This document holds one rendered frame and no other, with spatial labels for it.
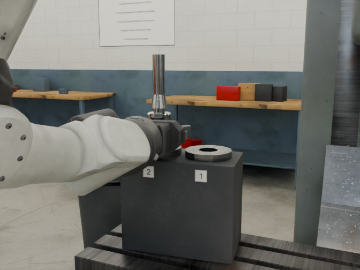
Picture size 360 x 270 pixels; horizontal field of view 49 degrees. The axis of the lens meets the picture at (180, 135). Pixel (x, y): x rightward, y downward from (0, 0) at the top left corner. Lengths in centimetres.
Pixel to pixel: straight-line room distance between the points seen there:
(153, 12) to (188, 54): 76
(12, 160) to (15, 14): 11
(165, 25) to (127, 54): 71
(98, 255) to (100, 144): 37
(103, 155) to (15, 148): 16
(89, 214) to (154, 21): 356
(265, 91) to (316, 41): 341
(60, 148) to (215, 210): 36
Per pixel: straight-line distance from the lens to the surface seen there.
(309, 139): 107
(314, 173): 109
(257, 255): 80
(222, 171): 70
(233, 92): 447
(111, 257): 79
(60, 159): 44
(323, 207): 103
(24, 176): 41
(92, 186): 57
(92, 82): 602
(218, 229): 74
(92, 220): 244
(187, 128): 76
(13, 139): 33
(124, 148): 50
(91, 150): 47
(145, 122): 64
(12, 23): 31
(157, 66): 75
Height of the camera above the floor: 130
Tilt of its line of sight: 10 degrees down
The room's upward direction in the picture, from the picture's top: straight up
